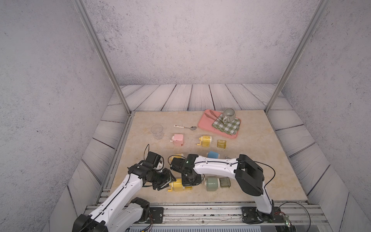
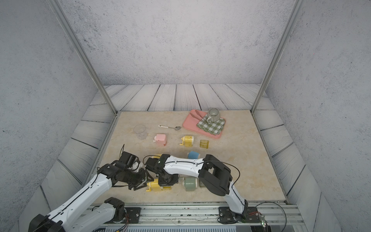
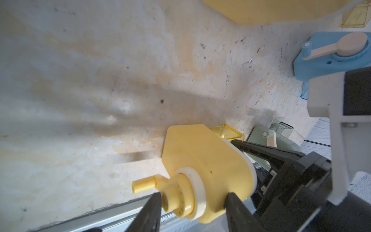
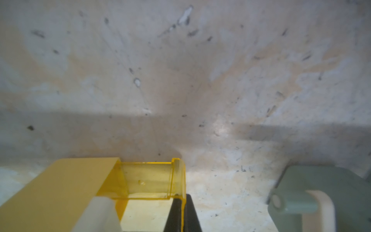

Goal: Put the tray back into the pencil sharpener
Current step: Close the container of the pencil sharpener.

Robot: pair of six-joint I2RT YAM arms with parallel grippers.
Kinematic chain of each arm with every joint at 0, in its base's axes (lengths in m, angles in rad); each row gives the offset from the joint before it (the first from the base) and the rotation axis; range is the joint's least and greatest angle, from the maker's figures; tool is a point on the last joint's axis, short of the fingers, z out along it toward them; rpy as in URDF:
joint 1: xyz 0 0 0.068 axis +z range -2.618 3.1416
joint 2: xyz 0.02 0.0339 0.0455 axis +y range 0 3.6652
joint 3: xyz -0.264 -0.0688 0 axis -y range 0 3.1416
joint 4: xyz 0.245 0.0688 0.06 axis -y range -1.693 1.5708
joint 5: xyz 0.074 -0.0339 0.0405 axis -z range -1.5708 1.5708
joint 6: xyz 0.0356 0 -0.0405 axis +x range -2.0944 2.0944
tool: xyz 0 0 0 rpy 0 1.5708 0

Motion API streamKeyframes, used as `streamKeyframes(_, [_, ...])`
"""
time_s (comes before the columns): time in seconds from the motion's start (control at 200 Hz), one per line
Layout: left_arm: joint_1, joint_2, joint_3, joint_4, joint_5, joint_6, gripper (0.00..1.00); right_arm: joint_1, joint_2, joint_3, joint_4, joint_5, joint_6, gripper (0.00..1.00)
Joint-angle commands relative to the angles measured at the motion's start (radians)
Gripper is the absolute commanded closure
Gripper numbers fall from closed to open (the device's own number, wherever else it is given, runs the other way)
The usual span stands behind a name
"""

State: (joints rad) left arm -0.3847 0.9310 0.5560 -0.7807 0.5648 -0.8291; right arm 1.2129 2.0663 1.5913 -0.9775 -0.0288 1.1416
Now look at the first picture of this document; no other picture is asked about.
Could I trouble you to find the pink tongs on tray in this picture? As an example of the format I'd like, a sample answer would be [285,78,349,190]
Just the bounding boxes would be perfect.
[204,109,222,121]

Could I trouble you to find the yellow sharpener front row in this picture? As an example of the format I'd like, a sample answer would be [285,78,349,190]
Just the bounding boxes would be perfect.
[168,178,193,192]

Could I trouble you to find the green pencil sharpener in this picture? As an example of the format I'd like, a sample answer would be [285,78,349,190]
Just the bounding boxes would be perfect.
[204,177,220,192]

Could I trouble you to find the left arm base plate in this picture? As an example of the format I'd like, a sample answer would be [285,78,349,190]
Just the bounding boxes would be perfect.
[145,207,164,224]

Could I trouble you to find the pink pencil sharpener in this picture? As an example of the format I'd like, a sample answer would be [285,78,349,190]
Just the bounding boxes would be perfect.
[170,134,184,147]

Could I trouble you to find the yellow tray back row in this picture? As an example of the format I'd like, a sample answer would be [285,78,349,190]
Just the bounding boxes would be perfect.
[217,140,227,149]

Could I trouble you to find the metal spoon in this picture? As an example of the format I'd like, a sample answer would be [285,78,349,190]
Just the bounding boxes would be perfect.
[174,125,197,131]

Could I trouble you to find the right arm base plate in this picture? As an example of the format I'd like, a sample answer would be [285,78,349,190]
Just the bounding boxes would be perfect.
[242,207,286,224]

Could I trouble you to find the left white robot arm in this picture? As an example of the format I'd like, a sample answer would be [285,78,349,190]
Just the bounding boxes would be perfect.
[72,151,176,232]

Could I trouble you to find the ribbed grey cup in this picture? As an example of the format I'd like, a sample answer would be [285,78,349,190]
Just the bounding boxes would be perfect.
[222,108,236,124]

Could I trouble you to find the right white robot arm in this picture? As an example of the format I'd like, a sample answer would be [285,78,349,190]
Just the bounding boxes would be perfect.
[169,154,274,215]

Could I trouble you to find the yellow sharpener back row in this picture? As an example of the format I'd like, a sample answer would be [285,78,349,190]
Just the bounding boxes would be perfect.
[197,135,212,148]

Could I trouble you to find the clear glass cup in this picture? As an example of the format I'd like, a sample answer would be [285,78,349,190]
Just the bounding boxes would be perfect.
[151,124,164,140]

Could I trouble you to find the green checkered cloth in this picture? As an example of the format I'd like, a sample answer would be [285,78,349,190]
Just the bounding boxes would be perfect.
[212,115,241,135]

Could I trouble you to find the blue pencil sharpener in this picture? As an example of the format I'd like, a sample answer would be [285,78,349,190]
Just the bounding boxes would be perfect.
[207,151,219,159]

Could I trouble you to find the pink serving tray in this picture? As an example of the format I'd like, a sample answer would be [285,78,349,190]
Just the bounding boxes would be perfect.
[198,113,238,139]

